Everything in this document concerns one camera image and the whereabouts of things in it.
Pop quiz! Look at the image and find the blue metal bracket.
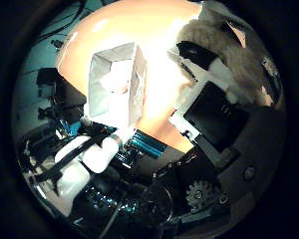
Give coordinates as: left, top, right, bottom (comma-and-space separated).
128, 129, 166, 159

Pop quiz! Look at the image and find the black cable bundle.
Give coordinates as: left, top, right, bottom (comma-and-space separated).
32, 137, 103, 184

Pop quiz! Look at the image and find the blue plastic object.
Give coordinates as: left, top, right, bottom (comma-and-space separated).
61, 119, 83, 137

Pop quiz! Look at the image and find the black equipment stand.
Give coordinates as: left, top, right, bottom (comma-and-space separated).
37, 67, 88, 124

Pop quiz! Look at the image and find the beige fluffy plush toy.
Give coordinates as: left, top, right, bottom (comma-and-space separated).
176, 1, 274, 105

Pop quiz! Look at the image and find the white fabric container box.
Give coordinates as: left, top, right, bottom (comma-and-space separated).
86, 41, 149, 128

